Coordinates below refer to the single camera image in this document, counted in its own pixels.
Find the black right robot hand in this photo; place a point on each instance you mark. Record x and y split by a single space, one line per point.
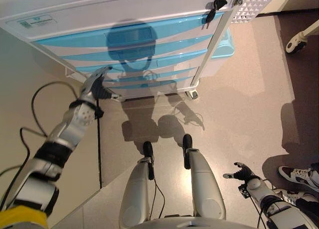
243 174

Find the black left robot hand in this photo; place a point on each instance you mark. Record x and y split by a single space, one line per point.
96 85

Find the yellow left shoulder cover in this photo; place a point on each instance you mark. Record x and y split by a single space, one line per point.
22 217

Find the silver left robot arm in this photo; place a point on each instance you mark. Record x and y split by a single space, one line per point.
67 132

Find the grey right robot leg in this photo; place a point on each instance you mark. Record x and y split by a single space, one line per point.
204 184

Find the grey robot leg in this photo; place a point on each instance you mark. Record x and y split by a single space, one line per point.
135 189
204 184

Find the brown white sneaker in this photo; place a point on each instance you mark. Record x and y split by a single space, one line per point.
289 196
296 176

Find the grey robot torso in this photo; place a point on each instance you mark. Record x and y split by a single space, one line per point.
194 224

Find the black trouser leg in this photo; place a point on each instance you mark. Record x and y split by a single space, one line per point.
314 170
307 205

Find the white medical cart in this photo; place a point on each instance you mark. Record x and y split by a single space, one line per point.
124 12

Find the cart caster wheel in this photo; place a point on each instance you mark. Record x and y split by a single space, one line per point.
193 94

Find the grey left robot leg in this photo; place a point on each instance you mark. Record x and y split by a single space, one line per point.
135 189

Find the blue-lidded waste bin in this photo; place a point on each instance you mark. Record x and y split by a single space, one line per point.
221 52

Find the black cart keys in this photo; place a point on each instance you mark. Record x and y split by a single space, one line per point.
216 5

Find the white perforated side basket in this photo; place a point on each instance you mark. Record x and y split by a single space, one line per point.
251 5

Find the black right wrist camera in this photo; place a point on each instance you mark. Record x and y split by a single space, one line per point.
244 191

